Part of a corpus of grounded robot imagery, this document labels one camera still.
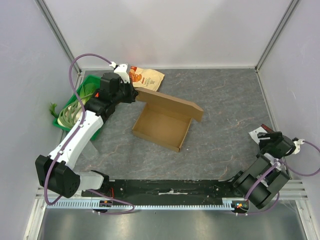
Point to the green long beans bundle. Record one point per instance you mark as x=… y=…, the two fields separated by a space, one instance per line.
x=70 y=115

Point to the cassava chips snack bag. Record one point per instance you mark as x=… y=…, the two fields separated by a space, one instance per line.
x=145 y=78

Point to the green leafy vegetable outside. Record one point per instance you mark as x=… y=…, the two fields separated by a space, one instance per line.
x=52 y=110

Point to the green plastic basket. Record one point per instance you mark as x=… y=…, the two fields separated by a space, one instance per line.
x=89 y=79

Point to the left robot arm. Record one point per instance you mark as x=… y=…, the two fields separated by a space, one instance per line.
x=55 y=171

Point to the aluminium corner post right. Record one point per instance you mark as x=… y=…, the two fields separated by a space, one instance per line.
x=277 y=33

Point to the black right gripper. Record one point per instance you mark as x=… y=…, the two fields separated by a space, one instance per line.
x=266 y=137

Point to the brown cardboard box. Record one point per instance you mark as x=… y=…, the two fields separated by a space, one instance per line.
x=165 y=120

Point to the aluminium corner post left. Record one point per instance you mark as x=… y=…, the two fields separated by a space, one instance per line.
x=55 y=28

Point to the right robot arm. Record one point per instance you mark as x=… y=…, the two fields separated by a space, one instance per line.
x=264 y=179

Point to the aluminium corner post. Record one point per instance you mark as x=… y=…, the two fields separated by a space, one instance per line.
x=277 y=33
x=55 y=28

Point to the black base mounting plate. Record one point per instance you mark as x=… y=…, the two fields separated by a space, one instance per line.
x=183 y=187

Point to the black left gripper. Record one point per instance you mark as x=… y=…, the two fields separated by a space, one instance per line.
x=133 y=93

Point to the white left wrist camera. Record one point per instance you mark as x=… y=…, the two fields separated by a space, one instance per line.
x=122 y=70

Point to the blue slotted cable duct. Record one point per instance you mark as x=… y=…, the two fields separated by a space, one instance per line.
x=98 y=204

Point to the dark red small packet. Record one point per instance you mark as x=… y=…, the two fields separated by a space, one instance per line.
x=267 y=129

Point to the bok choy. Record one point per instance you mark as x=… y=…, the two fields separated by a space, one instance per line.
x=85 y=93

